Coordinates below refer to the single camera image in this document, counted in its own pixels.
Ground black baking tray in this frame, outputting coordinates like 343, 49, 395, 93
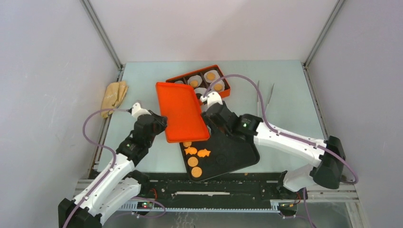
179, 130, 260, 182

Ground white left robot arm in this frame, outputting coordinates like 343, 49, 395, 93
58, 104, 167, 228

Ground round orange biscuit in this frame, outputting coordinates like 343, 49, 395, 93
191, 166, 202, 178
213, 83, 225, 92
187, 157, 199, 167
206, 72, 216, 81
189, 80, 199, 88

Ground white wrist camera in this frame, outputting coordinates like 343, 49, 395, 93
130, 102, 151, 119
200, 92, 223, 109

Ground silver metal tongs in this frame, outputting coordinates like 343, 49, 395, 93
257, 80, 275, 118

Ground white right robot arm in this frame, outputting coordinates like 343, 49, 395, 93
201, 103, 345, 199

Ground orange fish cookie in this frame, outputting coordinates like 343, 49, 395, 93
197, 149, 211, 158
184, 147, 198, 155

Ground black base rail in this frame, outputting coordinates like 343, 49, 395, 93
74, 171, 360, 218

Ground orange cookie box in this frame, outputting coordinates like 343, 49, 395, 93
166, 65, 231, 98

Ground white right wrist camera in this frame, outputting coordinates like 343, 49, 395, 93
200, 92, 223, 109

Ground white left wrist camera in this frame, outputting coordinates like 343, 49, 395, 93
130, 102, 151, 119

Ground orange box lid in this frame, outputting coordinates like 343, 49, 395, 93
155, 82, 210, 143

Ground beige crumpled cloth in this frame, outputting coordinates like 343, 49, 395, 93
100, 81, 129, 119

